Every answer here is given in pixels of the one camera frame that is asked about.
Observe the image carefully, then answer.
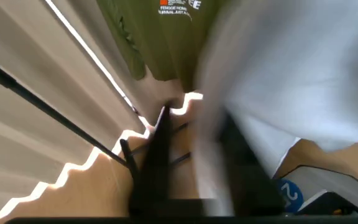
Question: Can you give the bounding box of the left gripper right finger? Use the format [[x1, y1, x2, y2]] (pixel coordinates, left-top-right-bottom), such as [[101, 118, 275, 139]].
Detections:
[[219, 111, 285, 217]]

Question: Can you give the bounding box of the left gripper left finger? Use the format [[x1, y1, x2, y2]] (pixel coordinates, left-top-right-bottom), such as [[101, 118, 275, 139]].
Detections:
[[129, 105, 172, 217]]

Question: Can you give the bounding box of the pale grey garment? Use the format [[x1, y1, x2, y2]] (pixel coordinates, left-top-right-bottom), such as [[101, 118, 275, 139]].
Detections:
[[194, 0, 358, 217]]

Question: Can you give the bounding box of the green printed t-shirt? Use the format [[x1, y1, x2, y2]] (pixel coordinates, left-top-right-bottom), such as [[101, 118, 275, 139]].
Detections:
[[96, 0, 226, 93]]

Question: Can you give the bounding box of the black clothes rack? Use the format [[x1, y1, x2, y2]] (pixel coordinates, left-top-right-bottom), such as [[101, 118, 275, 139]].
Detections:
[[0, 52, 192, 181]]

